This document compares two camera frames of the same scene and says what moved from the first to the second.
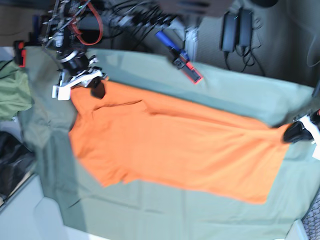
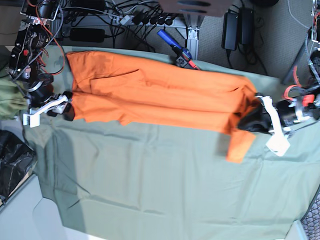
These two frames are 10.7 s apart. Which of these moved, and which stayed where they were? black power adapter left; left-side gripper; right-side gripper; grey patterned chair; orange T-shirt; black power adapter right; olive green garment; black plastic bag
Moved: orange T-shirt; left-side gripper; right-side gripper
Stayed: black power adapter left; grey patterned chair; black plastic bag; olive green garment; black power adapter right
